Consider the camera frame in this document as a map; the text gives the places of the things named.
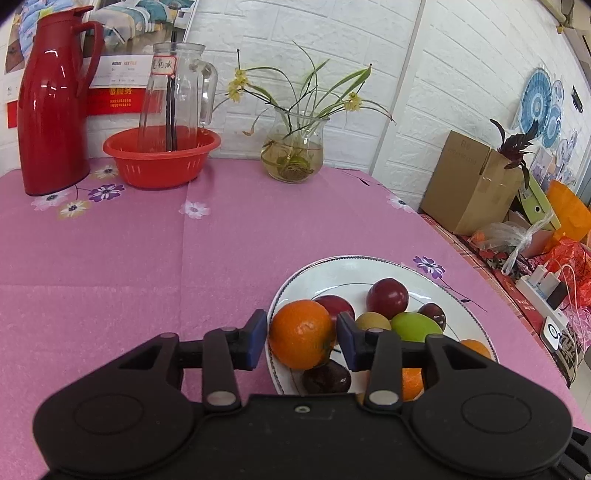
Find yellow-flowered green plant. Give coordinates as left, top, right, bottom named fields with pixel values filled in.
left=213, top=41, right=397, bottom=137

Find cardboard box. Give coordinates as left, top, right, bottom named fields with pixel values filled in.
left=421, top=130, right=525, bottom=236

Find white square device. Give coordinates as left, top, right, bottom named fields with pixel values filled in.
left=540, top=316, right=571, bottom=352

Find white charger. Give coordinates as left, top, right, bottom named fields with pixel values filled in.
left=531, top=261, right=559, bottom=296

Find white oval plate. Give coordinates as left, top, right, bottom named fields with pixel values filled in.
left=266, top=255, right=500, bottom=397

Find wall poster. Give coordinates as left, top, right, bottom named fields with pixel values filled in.
left=4, top=0, right=199, bottom=132

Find black sticks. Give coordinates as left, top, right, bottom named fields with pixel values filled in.
left=168, top=30, right=181, bottom=152

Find tan round fruit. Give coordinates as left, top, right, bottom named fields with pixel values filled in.
left=355, top=312, right=392, bottom=331

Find red apple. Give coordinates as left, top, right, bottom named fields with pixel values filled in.
left=313, top=295, right=356, bottom=326
left=366, top=277, right=410, bottom=320

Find red thermos jug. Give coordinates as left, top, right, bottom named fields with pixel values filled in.
left=17, top=6, right=106, bottom=197

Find dark purple plum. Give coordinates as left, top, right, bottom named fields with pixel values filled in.
left=302, top=359, right=352, bottom=395
left=418, top=302, right=447, bottom=332

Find orange plastic item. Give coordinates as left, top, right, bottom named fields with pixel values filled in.
left=547, top=180, right=591, bottom=241

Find clear plastic bag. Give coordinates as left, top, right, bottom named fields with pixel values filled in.
left=471, top=212, right=555, bottom=278

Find purple-leaved plant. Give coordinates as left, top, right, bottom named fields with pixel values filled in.
left=489, top=117, right=541, bottom=190

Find red plastic basin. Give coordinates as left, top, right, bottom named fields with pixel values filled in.
left=102, top=127, right=222, bottom=189

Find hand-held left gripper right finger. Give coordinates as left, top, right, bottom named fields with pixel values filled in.
left=336, top=313, right=497, bottom=411

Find glass pitcher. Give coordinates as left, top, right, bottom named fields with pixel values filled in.
left=137, top=42, right=219, bottom=153

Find orange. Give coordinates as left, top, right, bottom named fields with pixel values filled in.
left=269, top=299, right=336, bottom=371
left=402, top=368, right=426, bottom=402
left=459, top=339, right=492, bottom=361

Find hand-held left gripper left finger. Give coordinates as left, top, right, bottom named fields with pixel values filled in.
left=111, top=310, right=269, bottom=413

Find white power strip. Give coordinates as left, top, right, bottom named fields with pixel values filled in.
left=516, top=274, right=571, bottom=326

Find large blue patterned wall plate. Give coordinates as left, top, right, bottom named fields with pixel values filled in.
left=519, top=68, right=553, bottom=139

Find green box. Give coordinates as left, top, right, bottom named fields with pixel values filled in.
left=517, top=173, right=561, bottom=232

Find red patterned bag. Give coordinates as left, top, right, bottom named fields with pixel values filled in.
left=540, top=240, right=591, bottom=305

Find black charger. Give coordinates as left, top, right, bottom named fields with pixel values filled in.
left=547, top=281, right=570, bottom=311

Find pink floral tablecloth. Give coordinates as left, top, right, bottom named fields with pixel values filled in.
left=0, top=157, right=571, bottom=480

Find white wall pipe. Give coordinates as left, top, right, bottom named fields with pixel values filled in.
left=369, top=0, right=428, bottom=178

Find medium blue patterned wall plate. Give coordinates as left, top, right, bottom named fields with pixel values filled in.
left=541, top=104, right=563, bottom=148

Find glass vase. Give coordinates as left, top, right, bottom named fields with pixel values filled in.
left=261, top=108, right=331, bottom=184

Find green apple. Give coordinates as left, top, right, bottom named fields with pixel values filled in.
left=390, top=312, right=444, bottom=343

